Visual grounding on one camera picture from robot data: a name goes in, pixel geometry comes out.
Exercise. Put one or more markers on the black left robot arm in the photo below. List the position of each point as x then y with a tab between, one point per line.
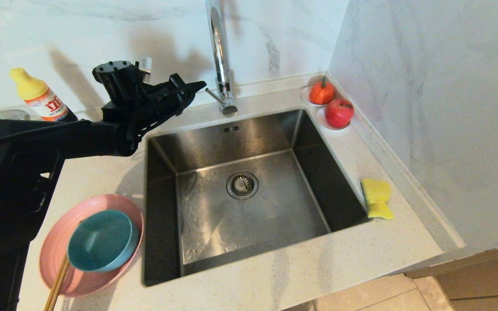
15	194

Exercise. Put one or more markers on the stainless steel sink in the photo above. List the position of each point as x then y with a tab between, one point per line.
275	207

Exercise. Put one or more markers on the orange red tomato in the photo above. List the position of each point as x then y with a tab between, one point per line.
321	93

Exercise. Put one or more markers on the chrome faucet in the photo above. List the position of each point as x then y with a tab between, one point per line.
221	65

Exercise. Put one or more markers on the metal sink drain strainer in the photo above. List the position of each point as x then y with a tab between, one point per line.
242	185

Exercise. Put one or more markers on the pink plate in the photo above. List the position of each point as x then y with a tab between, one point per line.
54	242

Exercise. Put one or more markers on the red apple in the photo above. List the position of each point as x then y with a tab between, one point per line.
339	113

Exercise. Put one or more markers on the small white dish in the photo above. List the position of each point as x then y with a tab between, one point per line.
305	98
320	121

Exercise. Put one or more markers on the wooden chopstick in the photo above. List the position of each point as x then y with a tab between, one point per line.
52	287
59	287

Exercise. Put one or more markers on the yellow-capped dish soap bottle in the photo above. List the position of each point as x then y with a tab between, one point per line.
46	103

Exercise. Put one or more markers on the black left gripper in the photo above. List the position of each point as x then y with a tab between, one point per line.
132	108

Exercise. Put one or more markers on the clear glass bowl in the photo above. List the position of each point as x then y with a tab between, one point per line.
9	115

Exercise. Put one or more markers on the light wooden cabinet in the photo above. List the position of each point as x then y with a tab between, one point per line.
482	280

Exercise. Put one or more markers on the yellow green sponge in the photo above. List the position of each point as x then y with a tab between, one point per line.
376	194

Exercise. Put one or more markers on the teal bowl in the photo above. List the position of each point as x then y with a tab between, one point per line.
102	239

